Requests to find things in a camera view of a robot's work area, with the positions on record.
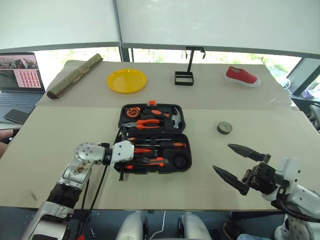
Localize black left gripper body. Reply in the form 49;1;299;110
113;160;131;172

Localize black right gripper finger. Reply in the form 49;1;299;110
226;143;272;163
212;164;251;197

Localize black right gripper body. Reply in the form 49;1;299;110
241;161;279;195

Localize orange voltage tester pen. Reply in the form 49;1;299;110
133;147;155;155

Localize orange black utility knife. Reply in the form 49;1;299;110
124;157;171;170

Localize orange black handled screwdriver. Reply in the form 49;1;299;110
135;140;188;150
128;136;173;143

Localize black tool case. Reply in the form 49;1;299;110
113;100;193;175

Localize orange black tape measure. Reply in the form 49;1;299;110
125;106;142;118

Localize dark electrical tape roll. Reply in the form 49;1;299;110
216;121;234;136

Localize yellow plastic plate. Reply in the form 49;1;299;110
106;68;148;94

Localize silver rounded leg shell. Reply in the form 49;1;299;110
118;211;149;240
177;211;213;240

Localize black shoe with jeans leg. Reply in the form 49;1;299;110
222;220;274;240

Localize white sneaker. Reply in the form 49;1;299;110
274;219;291;240

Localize large beige paper table sheet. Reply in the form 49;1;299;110
0;105;320;212

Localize rolled green bamboo mat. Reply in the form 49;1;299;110
46;53;104;100

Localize grey rounded machine part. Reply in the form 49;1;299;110
308;104;320;131

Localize red canvas shoe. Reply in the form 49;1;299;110
223;65;262;89

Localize black metal hanger stand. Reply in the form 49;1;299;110
173;46;207;87

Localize dark framed panel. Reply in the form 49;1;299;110
285;57;320;96

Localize black smartphone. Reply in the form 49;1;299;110
2;108;31;125

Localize grey open laptop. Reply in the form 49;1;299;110
0;51;47;124

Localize wide white roller blind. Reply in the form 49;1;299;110
115;0;320;55

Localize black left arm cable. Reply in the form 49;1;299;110
79;142;111;240

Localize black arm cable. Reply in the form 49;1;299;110
270;196;320;223
79;142;111;240

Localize orange handled pliers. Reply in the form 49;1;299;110
122;118;161;131

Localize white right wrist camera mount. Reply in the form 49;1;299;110
274;156;301;194

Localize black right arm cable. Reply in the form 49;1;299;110
270;196;320;223

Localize claw hammer orange black handle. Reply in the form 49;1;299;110
142;105;186;130

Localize thin white hanging cable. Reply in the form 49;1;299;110
149;210;166;240

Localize dark window frame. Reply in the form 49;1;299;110
0;41;320;63

